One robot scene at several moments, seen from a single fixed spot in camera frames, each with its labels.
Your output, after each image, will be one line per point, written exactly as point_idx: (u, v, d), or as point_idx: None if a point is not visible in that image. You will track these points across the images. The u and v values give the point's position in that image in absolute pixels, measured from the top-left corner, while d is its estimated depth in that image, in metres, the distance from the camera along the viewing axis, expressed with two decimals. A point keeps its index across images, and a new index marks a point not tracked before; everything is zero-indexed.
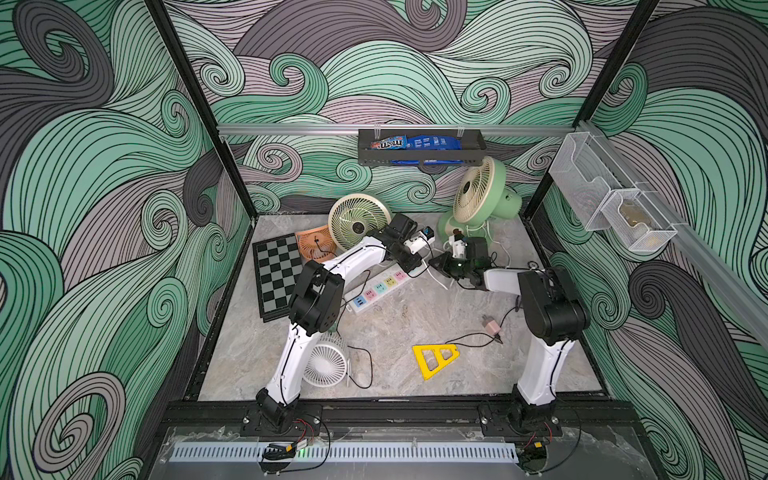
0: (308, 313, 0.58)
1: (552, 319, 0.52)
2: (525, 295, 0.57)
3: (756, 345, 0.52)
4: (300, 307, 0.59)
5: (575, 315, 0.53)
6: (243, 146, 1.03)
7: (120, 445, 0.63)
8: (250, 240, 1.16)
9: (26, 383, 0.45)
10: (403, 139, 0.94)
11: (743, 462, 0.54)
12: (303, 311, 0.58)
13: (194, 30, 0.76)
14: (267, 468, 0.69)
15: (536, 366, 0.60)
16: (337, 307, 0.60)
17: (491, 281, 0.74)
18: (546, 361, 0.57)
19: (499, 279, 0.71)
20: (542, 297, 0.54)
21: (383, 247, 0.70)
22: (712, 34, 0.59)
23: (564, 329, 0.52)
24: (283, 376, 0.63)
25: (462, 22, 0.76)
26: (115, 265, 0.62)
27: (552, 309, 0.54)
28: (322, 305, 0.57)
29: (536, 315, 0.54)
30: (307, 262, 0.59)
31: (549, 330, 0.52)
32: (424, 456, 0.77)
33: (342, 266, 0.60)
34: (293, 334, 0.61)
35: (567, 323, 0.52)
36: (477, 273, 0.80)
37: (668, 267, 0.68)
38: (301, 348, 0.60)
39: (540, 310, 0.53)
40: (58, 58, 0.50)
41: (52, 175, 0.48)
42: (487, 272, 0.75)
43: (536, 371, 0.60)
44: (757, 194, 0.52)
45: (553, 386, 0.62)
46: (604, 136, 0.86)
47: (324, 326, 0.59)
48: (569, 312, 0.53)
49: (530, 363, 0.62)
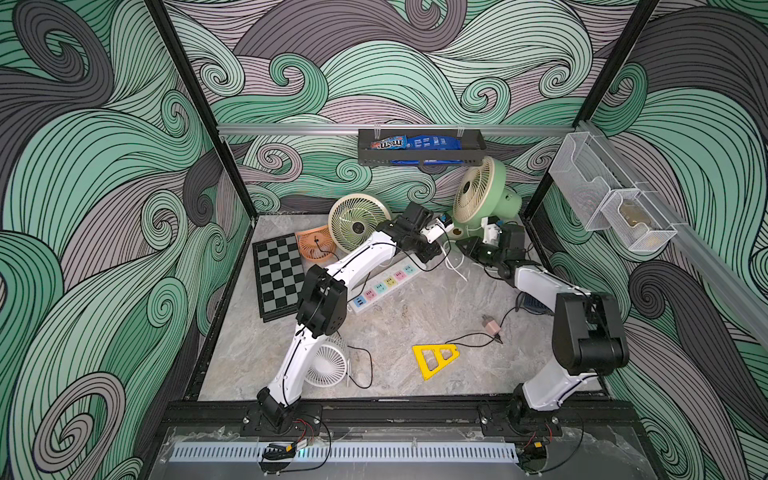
0: (314, 315, 0.59)
1: (585, 353, 0.47)
2: (558, 318, 0.51)
3: (756, 345, 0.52)
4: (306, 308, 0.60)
5: (612, 353, 0.47)
6: (243, 146, 1.03)
7: (120, 445, 0.63)
8: (250, 240, 1.16)
9: (26, 383, 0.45)
10: (403, 139, 0.94)
11: (743, 462, 0.54)
12: (310, 313, 0.59)
13: (194, 30, 0.76)
14: (266, 468, 0.69)
15: (547, 380, 0.58)
16: (343, 311, 0.59)
17: (523, 282, 0.67)
18: (561, 385, 0.54)
19: (534, 282, 0.63)
20: (579, 326, 0.48)
21: (394, 245, 0.67)
22: (712, 34, 0.59)
23: (596, 362, 0.47)
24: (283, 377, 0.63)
25: (462, 22, 0.76)
26: (115, 265, 0.62)
27: (587, 342, 0.48)
28: (327, 308, 0.56)
29: (565, 342, 0.49)
30: (313, 265, 0.58)
31: (579, 364, 0.47)
32: (424, 456, 0.77)
33: (346, 272, 0.58)
34: (298, 335, 0.61)
35: (602, 360, 0.47)
36: (509, 265, 0.72)
37: (668, 267, 0.68)
38: (306, 350, 0.61)
39: (574, 341, 0.47)
40: (58, 58, 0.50)
41: (52, 175, 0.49)
42: (519, 269, 0.68)
43: (547, 386, 0.58)
44: (757, 194, 0.52)
45: (560, 402, 0.59)
46: (604, 136, 0.86)
47: (331, 329, 0.59)
48: (606, 347, 0.47)
49: (542, 374, 0.60)
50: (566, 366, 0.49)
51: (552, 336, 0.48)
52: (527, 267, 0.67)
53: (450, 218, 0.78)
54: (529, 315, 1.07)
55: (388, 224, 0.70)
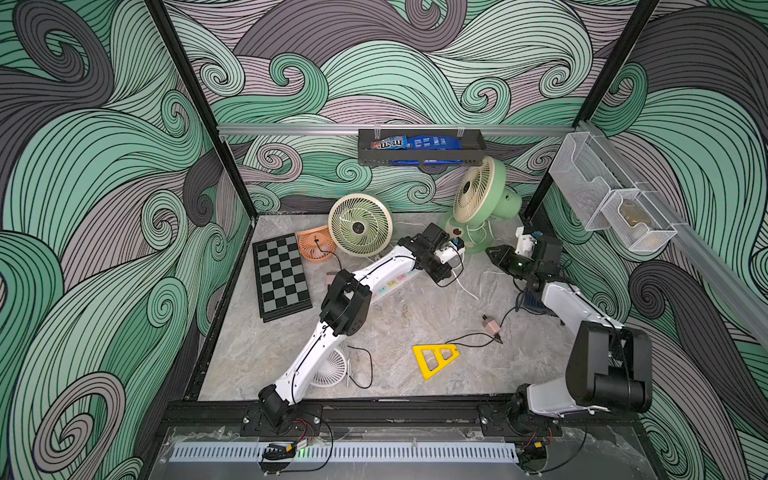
0: (338, 317, 0.64)
1: (599, 387, 0.44)
2: (578, 346, 0.47)
3: (756, 345, 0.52)
4: (330, 309, 0.65)
5: (627, 393, 0.43)
6: (243, 146, 1.03)
7: (121, 445, 0.63)
8: (250, 240, 1.16)
9: (26, 383, 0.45)
10: (403, 139, 0.94)
11: (743, 462, 0.54)
12: (335, 314, 0.64)
13: (195, 30, 0.76)
14: (266, 468, 0.69)
15: (554, 395, 0.56)
16: (364, 314, 0.64)
17: (551, 298, 0.62)
18: (565, 405, 0.52)
19: (563, 301, 0.58)
20: (599, 359, 0.44)
21: (414, 258, 0.73)
22: (712, 34, 0.59)
23: (609, 399, 0.43)
24: (294, 372, 0.65)
25: (462, 22, 0.76)
26: (115, 265, 0.62)
27: (603, 376, 0.44)
28: (350, 310, 0.62)
29: (580, 372, 0.46)
30: (340, 270, 0.64)
31: (590, 396, 0.43)
32: (424, 456, 0.77)
33: (371, 278, 0.64)
34: (318, 332, 0.65)
35: (615, 397, 0.43)
36: (539, 278, 0.67)
37: (668, 267, 0.68)
38: (324, 347, 0.64)
39: (591, 372, 0.44)
40: (57, 58, 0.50)
41: (52, 175, 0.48)
42: (549, 285, 0.63)
43: (551, 399, 0.57)
44: (757, 194, 0.52)
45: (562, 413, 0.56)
46: (604, 136, 0.86)
47: (351, 330, 0.64)
48: (622, 385, 0.44)
49: (551, 385, 0.58)
50: (576, 395, 0.46)
51: (568, 362, 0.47)
52: (558, 283, 0.63)
53: (462, 242, 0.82)
54: (529, 315, 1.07)
55: (409, 239, 0.76)
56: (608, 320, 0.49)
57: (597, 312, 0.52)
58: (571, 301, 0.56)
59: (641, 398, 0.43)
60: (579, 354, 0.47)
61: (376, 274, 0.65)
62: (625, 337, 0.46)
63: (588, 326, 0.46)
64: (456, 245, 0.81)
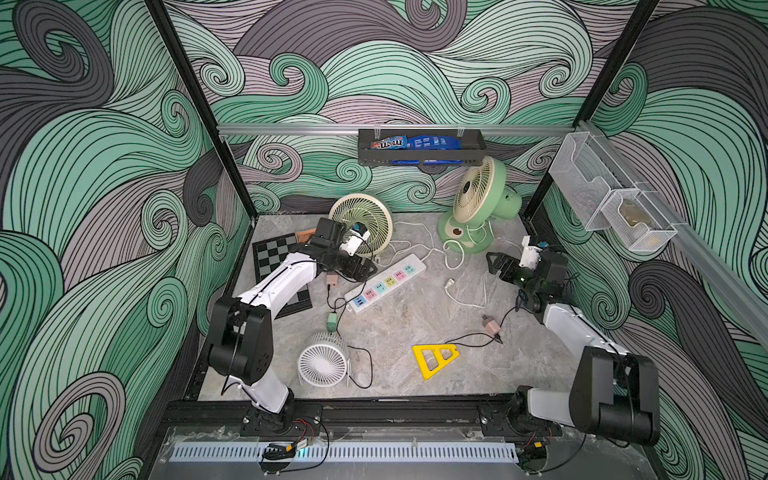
0: (234, 361, 0.45)
1: (602, 417, 0.42)
2: (581, 372, 0.45)
3: (756, 345, 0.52)
4: (222, 358, 0.46)
5: (633, 424, 0.41)
6: (243, 146, 1.03)
7: (121, 445, 0.63)
8: (250, 240, 1.16)
9: (26, 382, 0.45)
10: (403, 139, 0.94)
11: (743, 462, 0.54)
12: (227, 361, 0.46)
13: (195, 30, 0.76)
14: (266, 468, 0.69)
15: (556, 406, 0.55)
16: (267, 347, 0.48)
17: (553, 321, 0.60)
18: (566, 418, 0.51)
19: (563, 324, 0.57)
20: (602, 388, 0.42)
21: (314, 262, 0.62)
22: (712, 34, 0.59)
23: (613, 430, 0.41)
24: (260, 402, 0.59)
25: (462, 22, 0.76)
26: (115, 265, 0.62)
27: (607, 403, 0.42)
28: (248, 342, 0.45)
29: (582, 399, 0.44)
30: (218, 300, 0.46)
31: (591, 424, 0.42)
32: (424, 456, 0.77)
33: (265, 294, 0.49)
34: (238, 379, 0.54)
35: (618, 427, 0.41)
36: (540, 299, 0.66)
37: (669, 268, 0.68)
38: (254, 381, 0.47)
39: (594, 400, 0.42)
40: (57, 58, 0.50)
41: (52, 175, 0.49)
42: (551, 306, 0.61)
43: (554, 409, 0.55)
44: (757, 194, 0.52)
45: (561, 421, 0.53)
46: (604, 136, 0.86)
47: (256, 373, 0.47)
48: (627, 416, 0.42)
49: (555, 396, 0.56)
50: (580, 424, 0.44)
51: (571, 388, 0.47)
52: (559, 305, 0.61)
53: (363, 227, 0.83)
54: (529, 315, 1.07)
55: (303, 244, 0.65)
56: (611, 345, 0.48)
57: (600, 338, 0.50)
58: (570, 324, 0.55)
59: (646, 427, 0.41)
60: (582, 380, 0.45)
61: (271, 290, 0.51)
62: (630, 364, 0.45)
63: (592, 353, 0.44)
64: (358, 232, 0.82)
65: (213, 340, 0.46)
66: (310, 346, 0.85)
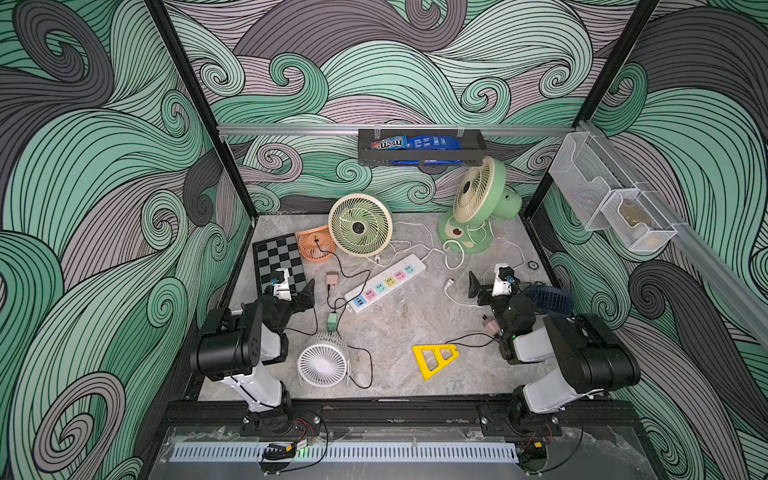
0: (227, 340, 0.47)
1: (592, 367, 0.45)
2: (560, 340, 0.50)
3: (756, 345, 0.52)
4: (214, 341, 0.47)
5: (619, 367, 0.45)
6: (243, 146, 1.03)
7: (120, 446, 0.63)
8: (251, 241, 1.15)
9: (25, 383, 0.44)
10: (403, 139, 0.94)
11: (743, 461, 0.54)
12: (220, 340, 0.47)
13: (195, 30, 0.76)
14: (266, 468, 0.69)
15: (550, 389, 0.57)
16: (259, 334, 0.52)
17: (523, 350, 0.66)
18: (565, 396, 0.53)
19: (529, 340, 0.64)
20: (576, 341, 0.49)
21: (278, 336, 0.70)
22: (712, 34, 0.59)
23: (606, 376, 0.45)
24: (260, 400, 0.59)
25: (462, 23, 0.76)
26: (115, 265, 0.62)
27: (589, 354, 0.47)
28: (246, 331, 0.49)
29: (572, 360, 0.47)
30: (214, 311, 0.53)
31: (588, 377, 0.45)
32: (424, 456, 0.77)
33: None
34: (233, 380, 0.51)
35: (608, 371, 0.45)
36: (510, 347, 0.71)
37: (669, 268, 0.68)
38: (252, 382, 0.53)
39: (577, 354, 0.47)
40: (57, 58, 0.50)
41: (51, 176, 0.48)
42: (517, 342, 0.68)
43: (550, 393, 0.57)
44: (757, 194, 0.52)
45: (562, 406, 0.57)
46: (604, 136, 0.86)
47: (249, 354, 0.46)
48: (611, 359, 0.46)
49: (547, 380, 0.58)
50: (579, 385, 0.46)
51: (561, 361, 0.50)
52: (520, 338, 0.68)
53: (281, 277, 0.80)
54: None
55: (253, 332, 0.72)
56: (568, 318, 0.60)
57: None
58: (534, 339, 0.62)
59: (628, 367, 0.45)
60: (564, 348, 0.49)
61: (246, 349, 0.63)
62: (586, 324, 0.54)
63: (554, 317, 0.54)
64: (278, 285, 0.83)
65: (206, 332, 0.49)
66: (310, 347, 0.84)
